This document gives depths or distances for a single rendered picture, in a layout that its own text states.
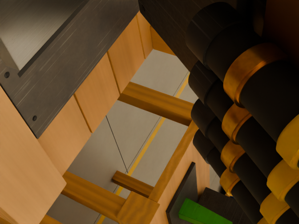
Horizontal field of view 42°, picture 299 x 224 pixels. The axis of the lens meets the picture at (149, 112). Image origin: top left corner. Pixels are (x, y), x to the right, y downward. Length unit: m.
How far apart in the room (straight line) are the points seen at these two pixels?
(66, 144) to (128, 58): 0.29
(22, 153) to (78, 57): 0.22
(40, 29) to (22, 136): 0.43
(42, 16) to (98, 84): 0.61
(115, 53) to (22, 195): 0.40
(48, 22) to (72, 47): 0.43
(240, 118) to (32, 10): 0.19
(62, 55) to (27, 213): 0.34
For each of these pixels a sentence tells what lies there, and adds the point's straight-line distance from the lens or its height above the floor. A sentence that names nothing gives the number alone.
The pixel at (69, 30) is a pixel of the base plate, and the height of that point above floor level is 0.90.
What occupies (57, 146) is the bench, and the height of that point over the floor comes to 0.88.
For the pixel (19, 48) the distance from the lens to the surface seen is 0.35.
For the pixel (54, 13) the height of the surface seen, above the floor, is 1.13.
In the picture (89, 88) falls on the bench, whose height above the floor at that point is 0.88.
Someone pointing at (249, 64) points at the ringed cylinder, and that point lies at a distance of 0.25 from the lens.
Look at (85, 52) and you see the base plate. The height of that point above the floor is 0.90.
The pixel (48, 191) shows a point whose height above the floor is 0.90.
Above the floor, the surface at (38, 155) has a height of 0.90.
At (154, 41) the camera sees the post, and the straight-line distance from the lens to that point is 1.14.
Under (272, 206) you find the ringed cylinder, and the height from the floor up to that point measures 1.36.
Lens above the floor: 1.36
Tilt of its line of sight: 22 degrees down
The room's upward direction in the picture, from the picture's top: 111 degrees clockwise
